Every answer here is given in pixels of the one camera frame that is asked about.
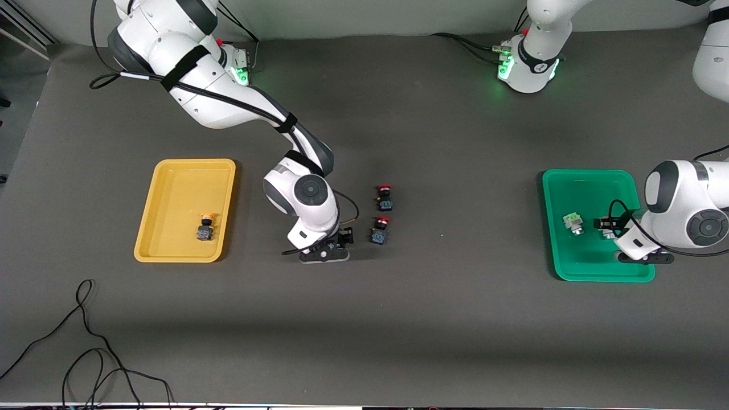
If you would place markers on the push button with silver body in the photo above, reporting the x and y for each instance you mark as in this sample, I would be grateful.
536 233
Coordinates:
609 232
573 222

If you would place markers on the yellow mushroom push button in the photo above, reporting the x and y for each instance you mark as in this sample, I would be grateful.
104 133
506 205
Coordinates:
205 229

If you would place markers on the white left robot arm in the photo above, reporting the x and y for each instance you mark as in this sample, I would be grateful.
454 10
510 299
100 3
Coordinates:
678 193

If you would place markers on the red mushroom push button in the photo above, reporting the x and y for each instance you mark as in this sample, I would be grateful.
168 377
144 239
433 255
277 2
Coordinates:
380 232
385 198

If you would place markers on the green plastic tray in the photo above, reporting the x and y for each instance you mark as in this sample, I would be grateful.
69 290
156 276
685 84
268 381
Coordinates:
586 256

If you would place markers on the yellow plastic tray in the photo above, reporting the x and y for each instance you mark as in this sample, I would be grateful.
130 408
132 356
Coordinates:
176 205

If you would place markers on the grey metal rack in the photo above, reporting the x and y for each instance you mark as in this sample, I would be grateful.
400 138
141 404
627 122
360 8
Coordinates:
17 25

